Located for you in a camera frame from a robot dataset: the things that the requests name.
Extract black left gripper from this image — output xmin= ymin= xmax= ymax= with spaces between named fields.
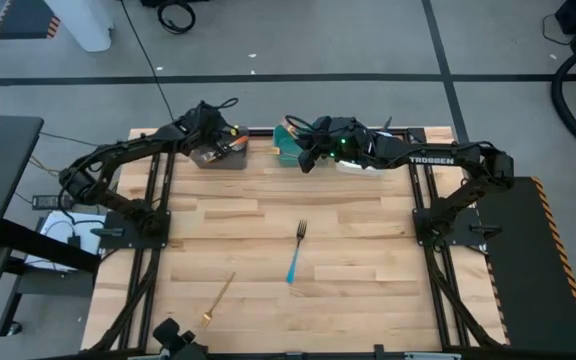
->
xmin=182 ymin=102 xmax=240 ymax=157

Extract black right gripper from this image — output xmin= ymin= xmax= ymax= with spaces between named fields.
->
xmin=297 ymin=115 xmax=370 ymax=167

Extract blue-handled black fork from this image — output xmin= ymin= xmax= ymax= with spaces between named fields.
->
xmin=286 ymin=218 xmax=309 ymax=286

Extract grey translucent bin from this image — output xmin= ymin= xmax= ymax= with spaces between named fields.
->
xmin=190 ymin=125 xmax=250 ymax=170

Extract teal plastic bin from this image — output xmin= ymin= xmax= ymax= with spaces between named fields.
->
xmin=272 ymin=123 xmax=319 ymax=168

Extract white plastic bin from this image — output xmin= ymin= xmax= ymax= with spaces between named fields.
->
xmin=335 ymin=127 xmax=394 ymax=176

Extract white papers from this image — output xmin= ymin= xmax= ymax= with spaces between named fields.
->
xmin=23 ymin=209 xmax=107 ymax=272

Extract black power adapter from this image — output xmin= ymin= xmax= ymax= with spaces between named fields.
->
xmin=31 ymin=193 xmax=73 ymax=211

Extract white pillar base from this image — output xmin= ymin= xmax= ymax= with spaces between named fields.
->
xmin=42 ymin=0 xmax=115 ymax=53

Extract black bulky device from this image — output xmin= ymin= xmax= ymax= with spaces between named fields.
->
xmin=151 ymin=317 xmax=209 ymax=360

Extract small hazard-striped black mat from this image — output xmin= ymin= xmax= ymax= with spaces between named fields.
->
xmin=0 ymin=0 xmax=63 ymax=40

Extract large hazard-striped black mat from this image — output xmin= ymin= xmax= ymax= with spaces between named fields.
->
xmin=467 ymin=174 xmax=576 ymax=355

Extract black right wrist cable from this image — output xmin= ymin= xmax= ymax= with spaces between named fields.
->
xmin=284 ymin=114 xmax=319 ymax=139

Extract black aluminium table frame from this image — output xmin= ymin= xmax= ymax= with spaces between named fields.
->
xmin=87 ymin=127 xmax=509 ymax=360

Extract coiled black cable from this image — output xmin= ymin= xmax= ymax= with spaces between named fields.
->
xmin=156 ymin=0 xmax=197 ymax=35

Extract yellow floor cable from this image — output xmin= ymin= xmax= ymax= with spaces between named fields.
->
xmin=27 ymin=154 xmax=65 ymax=177

